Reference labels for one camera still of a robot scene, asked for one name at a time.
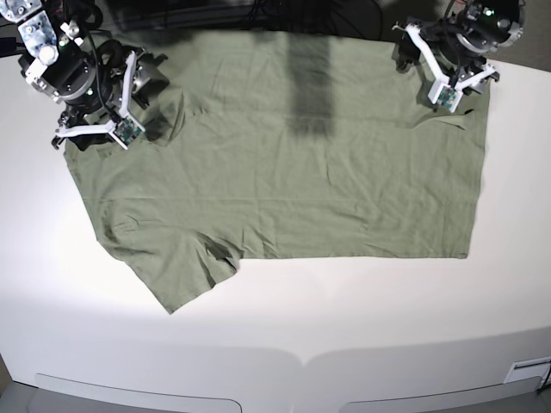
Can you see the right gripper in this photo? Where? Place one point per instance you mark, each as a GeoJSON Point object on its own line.
{"type": "Point", "coordinates": [120, 81]}

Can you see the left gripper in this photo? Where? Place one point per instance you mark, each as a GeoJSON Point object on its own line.
{"type": "Point", "coordinates": [456, 54]}

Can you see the olive green T-shirt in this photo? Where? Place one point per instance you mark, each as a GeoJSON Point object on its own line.
{"type": "Point", "coordinates": [275, 146]}

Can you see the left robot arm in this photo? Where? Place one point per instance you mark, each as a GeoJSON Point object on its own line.
{"type": "Point", "coordinates": [505, 18]}

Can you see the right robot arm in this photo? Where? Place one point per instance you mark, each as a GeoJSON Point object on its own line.
{"type": "Point", "coordinates": [47, 56]}

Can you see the white label sticker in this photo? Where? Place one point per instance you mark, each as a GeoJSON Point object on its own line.
{"type": "Point", "coordinates": [521, 370]}

